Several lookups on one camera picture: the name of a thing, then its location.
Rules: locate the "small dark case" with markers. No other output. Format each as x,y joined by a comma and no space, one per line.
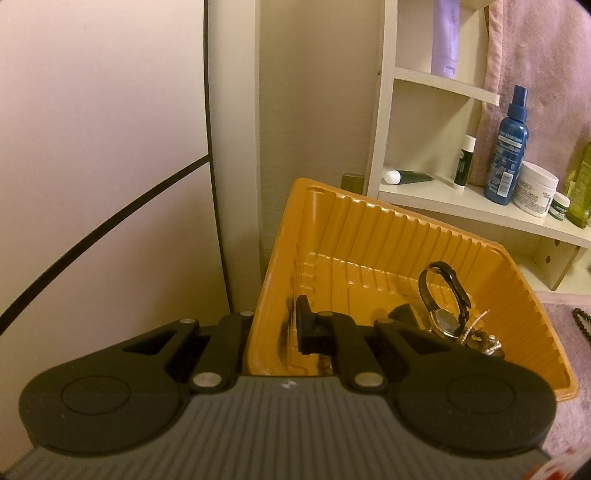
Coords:
400,313

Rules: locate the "lilac fuzzy mat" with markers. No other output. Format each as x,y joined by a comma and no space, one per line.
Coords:
570,429

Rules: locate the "small brown box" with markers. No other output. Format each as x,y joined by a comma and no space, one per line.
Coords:
353,183

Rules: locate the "small green cream jar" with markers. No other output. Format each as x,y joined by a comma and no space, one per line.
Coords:
559,208

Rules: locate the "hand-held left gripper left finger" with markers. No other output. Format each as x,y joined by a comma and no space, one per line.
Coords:
231,334

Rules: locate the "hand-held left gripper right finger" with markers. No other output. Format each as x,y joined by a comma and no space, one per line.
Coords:
304,325

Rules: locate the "cream wooden shelf unit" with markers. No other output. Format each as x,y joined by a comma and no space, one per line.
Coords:
452,205

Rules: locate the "lilac cosmetic tube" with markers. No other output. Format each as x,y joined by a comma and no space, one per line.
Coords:
445,39

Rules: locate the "white cream jar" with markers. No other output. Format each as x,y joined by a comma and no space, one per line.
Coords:
534,191

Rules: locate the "pink hanging towel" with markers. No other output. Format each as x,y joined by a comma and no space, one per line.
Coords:
545,50

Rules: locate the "orange ribbed plastic tray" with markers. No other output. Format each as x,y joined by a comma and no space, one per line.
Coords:
378,249

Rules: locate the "blue spray bottle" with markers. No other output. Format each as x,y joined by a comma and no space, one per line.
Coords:
505,161

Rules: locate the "dark green tube white cap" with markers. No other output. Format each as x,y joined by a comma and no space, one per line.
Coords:
413,177

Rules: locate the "green oil spray bottle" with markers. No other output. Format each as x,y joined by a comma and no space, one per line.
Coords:
581,198

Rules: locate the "small dark stick tube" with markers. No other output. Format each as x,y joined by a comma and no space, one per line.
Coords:
464,164

